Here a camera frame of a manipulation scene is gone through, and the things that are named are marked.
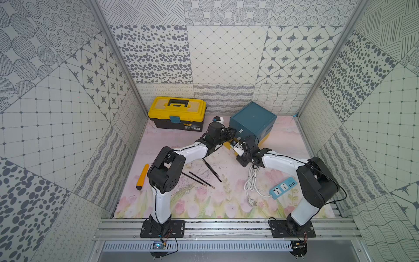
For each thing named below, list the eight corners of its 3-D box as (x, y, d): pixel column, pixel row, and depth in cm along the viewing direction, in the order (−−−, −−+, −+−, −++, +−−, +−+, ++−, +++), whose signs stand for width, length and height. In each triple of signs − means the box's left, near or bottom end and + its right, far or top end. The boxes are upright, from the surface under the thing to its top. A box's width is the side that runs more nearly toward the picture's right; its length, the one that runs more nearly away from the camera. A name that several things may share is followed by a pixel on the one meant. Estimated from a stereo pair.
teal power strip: (273, 200, 85) (275, 198, 82) (268, 192, 87) (269, 190, 85) (296, 185, 90) (298, 182, 87) (290, 178, 92) (292, 176, 90)
